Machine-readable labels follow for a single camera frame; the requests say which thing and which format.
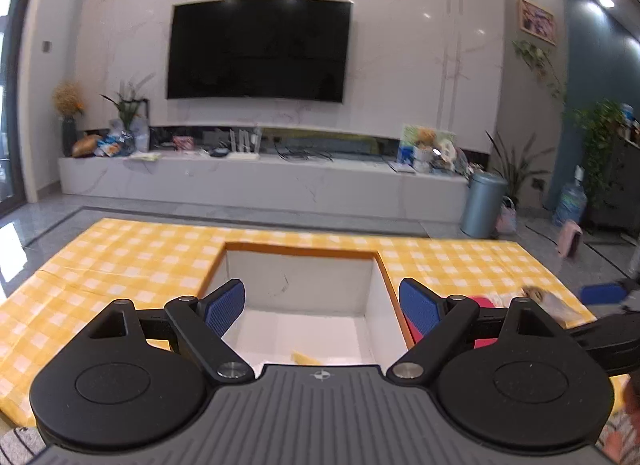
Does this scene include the yellow checked mat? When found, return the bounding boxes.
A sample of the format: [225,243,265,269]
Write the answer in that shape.
[0,217,632,430]

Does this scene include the blue water bottle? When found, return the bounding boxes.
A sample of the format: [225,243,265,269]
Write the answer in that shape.
[552,166,588,228]

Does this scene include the bushy green plant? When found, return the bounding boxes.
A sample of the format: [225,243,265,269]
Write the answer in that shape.
[570,100,626,210]

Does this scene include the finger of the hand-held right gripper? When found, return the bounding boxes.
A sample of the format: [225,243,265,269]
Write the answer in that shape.
[565,312,640,377]
[579,282,628,305]

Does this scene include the white plastic bag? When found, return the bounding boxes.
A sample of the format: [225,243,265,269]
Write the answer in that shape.
[132,117,151,152]

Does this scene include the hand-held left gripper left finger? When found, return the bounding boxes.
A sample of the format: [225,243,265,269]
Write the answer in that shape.
[82,279,256,387]

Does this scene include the brown bread loaf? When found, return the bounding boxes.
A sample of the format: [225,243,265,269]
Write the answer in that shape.
[72,134,103,159]

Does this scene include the yellow silver wipes packet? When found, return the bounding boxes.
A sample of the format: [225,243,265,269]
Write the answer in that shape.
[537,292,596,331]

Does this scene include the pink space heater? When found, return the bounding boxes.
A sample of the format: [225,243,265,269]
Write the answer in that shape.
[557,222,583,259]

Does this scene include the framed wall picture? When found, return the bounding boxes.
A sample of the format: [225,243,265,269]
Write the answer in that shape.
[517,0,557,47]

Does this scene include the black cables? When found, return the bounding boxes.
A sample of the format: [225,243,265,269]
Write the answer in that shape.
[272,142,333,163]

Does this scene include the orange cardboard box white inside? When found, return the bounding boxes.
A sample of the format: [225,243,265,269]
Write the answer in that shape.
[197,241,416,366]

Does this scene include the person's right hand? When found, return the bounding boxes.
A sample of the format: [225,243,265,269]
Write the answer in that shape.
[600,407,640,465]

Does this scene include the hanging vine plant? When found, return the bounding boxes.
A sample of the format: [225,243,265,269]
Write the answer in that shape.
[512,39,568,106]

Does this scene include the grey striped clothing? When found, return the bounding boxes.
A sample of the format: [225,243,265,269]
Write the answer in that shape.
[0,427,48,465]

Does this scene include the dark vase with dried flowers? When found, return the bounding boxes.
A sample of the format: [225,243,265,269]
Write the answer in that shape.
[52,81,87,158]

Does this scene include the black floor cable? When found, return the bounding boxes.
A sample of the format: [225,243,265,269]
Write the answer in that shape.
[525,222,561,242]

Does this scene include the green plant in glass vase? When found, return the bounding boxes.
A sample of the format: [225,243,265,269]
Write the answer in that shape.
[100,76,151,150]

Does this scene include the pastel woven bag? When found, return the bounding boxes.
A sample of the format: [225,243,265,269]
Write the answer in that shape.
[497,196,518,234]

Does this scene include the long-leaf potted plant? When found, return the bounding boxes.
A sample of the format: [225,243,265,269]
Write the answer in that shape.
[485,130,551,206]

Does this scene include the white router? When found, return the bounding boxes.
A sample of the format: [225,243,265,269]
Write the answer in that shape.
[227,129,261,162]

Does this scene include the grey metal trash can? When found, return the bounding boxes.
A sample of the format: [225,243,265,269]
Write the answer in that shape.
[460,172,508,239]

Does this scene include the black wall television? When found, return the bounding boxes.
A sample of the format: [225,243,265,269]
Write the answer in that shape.
[166,0,353,104]

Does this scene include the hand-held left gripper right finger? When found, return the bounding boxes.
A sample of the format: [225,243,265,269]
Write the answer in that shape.
[392,277,568,388]

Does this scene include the white marble television console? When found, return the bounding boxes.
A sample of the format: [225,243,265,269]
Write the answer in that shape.
[57,145,473,226]

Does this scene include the dark cabinet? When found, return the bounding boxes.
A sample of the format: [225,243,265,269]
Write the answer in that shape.
[587,135,640,233]

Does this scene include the red wet wipes pack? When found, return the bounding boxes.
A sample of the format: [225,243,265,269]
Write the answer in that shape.
[407,295,501,351]

